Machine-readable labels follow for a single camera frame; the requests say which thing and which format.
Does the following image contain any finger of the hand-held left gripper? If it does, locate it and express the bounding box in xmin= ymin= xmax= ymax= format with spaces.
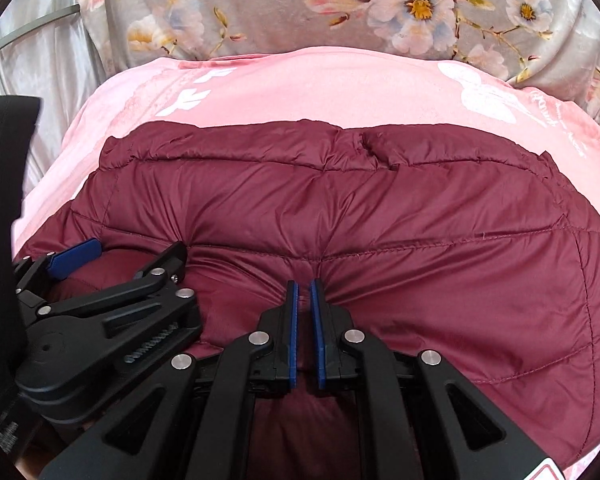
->
xmin=14 ymin=239 xmax=103 ymax=308
xmin=36 ymin=241 xmax=203 ymax=367

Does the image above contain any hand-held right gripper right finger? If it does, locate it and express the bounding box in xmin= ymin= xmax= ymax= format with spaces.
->
xmin=308 ymin=278 xmax=567 ymax=480

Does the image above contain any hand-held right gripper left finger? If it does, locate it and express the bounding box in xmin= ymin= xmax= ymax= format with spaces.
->
xmin=40 ymin=280 xmax=301 ymax=480

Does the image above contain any maroon quilted puffer jacket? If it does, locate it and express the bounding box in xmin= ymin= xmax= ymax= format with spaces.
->
xmin=17 ymin=119 xmax=600 ymax=480

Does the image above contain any silver satin curtain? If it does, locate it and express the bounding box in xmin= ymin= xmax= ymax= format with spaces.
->
xmin=0 ymin=0 xmax=108 ymax=198

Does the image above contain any pink printed blanket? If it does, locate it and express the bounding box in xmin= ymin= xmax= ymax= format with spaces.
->
xmin=10 ymin=46 xmax=600 ymax=480

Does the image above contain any grey floral sheet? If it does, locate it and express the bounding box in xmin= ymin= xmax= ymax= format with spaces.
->
xmin=74 ymin=0 xmax=600 ymax=128

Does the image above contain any grey strap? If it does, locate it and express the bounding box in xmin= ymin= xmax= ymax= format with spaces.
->
xmin=0 ymin=4 xmax=81 ymax=61

